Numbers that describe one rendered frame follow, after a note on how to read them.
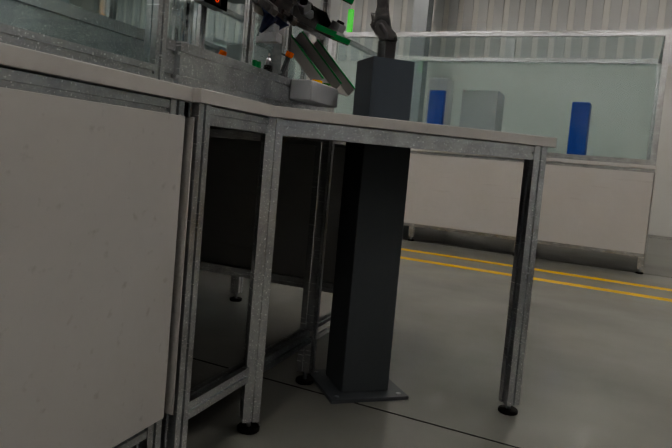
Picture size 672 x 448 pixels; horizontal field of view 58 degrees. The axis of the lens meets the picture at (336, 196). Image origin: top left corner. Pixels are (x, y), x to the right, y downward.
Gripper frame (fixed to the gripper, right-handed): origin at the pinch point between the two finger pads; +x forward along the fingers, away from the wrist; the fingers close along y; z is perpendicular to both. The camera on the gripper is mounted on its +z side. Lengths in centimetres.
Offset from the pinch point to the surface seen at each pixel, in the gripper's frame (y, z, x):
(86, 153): 103, -45, 22
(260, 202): 43, -52, 31
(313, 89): 17.6, -33.9, 3.9
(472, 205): -389, -54, 55
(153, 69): 85, -34, 10
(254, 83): 40, -29, 9
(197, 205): 71, -52, 30
